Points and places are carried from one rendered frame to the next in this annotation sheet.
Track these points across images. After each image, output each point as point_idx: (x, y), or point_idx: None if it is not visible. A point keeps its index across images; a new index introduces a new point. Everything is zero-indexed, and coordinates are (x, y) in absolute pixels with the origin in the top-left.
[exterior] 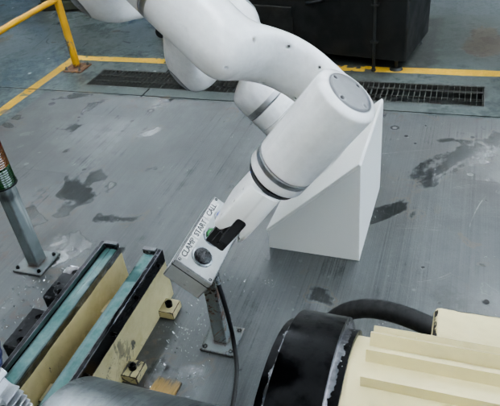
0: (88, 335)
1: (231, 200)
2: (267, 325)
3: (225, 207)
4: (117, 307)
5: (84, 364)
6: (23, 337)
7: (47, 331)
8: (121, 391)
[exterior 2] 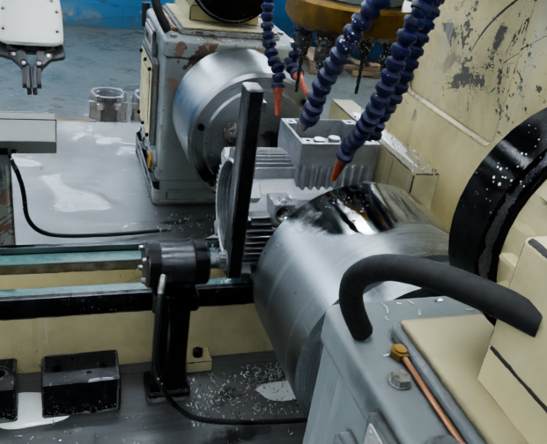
0: (94, 260)
1: (49, 18)
2: None
3: (52, 25)
4: (44, 255)
5: (135, 241)
6: (129, 292)
7: (105, 289)
8: (211, 75)
